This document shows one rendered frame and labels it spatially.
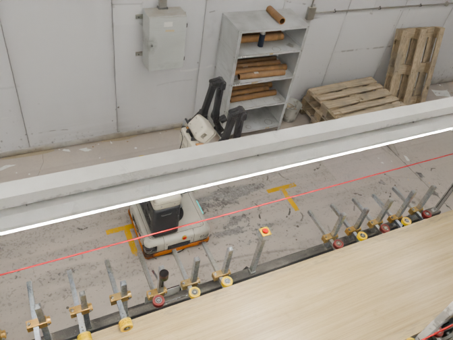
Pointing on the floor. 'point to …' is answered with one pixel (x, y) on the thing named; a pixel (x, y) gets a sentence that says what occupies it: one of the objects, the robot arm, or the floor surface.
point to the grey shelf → (222, 65)
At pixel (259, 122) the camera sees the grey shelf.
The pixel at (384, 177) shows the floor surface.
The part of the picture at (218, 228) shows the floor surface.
